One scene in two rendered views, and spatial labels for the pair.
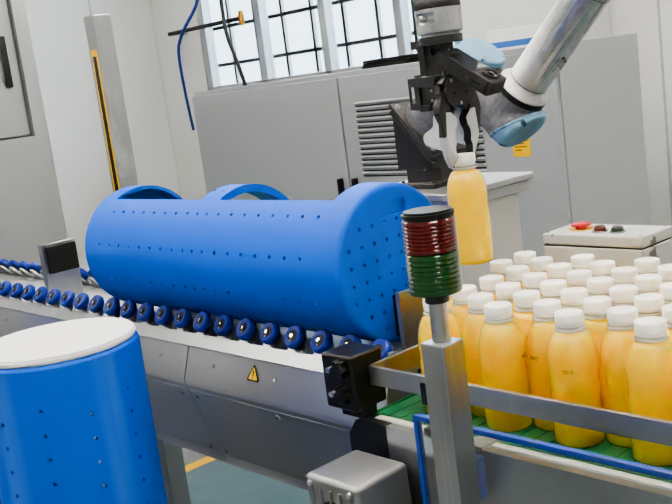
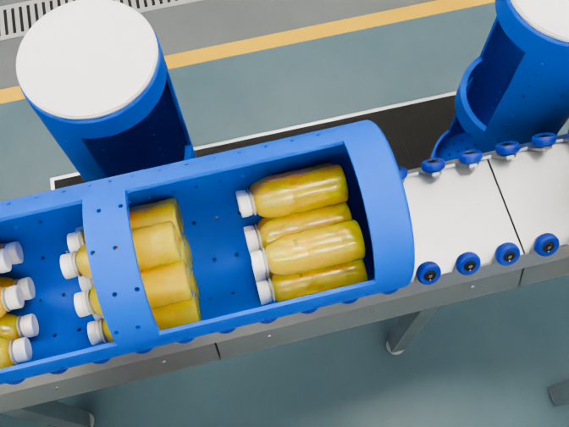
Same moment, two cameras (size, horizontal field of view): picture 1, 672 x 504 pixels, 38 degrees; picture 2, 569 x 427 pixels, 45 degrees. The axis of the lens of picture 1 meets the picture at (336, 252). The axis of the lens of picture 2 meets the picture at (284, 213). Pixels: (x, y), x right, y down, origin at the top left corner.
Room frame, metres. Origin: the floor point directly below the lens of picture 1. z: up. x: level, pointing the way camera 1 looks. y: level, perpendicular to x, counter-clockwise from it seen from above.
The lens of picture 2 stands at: (2.40, 0.02, 2.15)
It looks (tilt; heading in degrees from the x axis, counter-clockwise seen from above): 68 degrees down; 121
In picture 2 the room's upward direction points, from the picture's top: 3 degrees counter-clockwise
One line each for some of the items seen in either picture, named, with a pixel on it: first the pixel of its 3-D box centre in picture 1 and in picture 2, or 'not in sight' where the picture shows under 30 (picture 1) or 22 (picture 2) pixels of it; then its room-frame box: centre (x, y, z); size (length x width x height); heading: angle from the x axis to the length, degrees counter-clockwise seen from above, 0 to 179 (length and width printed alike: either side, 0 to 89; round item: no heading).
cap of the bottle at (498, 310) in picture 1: (498, 310); not in sight; (1.33, -0.22, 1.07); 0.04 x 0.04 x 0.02
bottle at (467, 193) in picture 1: (469, 212); not in sight; (1.58, -0.23, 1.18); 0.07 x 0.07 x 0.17
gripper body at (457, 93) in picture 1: (440, 73); not in sight; (1.60, -0.21, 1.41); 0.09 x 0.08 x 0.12; 41
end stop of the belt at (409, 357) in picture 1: (453, 339); not in sight; (1.59, -0.18, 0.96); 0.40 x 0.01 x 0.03; 132
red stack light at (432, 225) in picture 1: (429, 234); not in sight; (1.12, -0.11, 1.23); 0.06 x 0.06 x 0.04
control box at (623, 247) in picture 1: (607, 256); not in sight; (1.68, -0.48, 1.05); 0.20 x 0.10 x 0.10; 42
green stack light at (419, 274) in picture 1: (433, 271); not in sight; (1.12, -0.11, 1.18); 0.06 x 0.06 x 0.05
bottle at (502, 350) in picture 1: (504, 370); not in sight; (1.33, -0.22, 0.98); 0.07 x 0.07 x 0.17
